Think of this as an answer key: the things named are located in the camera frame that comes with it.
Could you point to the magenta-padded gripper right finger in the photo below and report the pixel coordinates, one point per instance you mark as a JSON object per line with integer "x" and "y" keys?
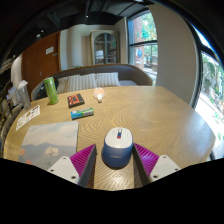
{"x": 163, "y": 166}

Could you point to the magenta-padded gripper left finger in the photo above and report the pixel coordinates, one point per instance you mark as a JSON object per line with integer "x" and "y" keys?
{"x": 60, "y": 168}

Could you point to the blue and white computer mouse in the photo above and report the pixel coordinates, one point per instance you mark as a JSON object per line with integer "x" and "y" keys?
{"x": 116, "y": 150}

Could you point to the landscape print mouse pad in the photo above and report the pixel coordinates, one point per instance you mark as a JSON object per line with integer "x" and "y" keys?
{"x": 46, "y": 140}

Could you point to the green and blue small pack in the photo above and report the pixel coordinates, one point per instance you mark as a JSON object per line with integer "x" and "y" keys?
{"x": 82, "y": 113}

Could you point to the white printed leaflet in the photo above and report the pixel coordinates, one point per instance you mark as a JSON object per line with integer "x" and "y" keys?
{"x": 28, "y": 117}

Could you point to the black box with red print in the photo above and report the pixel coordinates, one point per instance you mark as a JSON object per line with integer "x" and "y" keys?
{"x": 75, "y": 100}

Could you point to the green drink can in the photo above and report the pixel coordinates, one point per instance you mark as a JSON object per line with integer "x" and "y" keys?
{"x": 51, "y": 90}

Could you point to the clear plastic shaker bottle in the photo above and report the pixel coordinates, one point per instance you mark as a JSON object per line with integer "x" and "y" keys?
{"x": 24, "y": 96}

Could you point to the black-framed window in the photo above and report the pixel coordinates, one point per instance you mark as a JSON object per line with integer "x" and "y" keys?
{"x": 143, "y": 50}
{"x": 211, "y": 100}

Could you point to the striped cushion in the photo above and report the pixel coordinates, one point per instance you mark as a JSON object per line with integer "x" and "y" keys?
{"x": 62, "y": 86}
{"x": 82, "y": 82}
{"x": 108, "y": 79}

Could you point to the person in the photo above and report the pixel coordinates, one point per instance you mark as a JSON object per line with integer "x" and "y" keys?
{"x": 12, "y": 95}

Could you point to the grey curved sofa bench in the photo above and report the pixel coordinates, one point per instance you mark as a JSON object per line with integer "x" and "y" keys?
{"x": 133, "y": 73}

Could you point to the brown wooden door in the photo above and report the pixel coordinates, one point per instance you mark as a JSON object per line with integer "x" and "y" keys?
{"x": 36, "y": 66}

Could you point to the white door sign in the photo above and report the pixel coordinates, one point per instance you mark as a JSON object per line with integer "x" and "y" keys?
{"x": 49, "y": 50}

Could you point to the arched glass door cabinet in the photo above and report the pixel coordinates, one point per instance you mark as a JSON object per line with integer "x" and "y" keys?
{"x": 105, "y": 48}

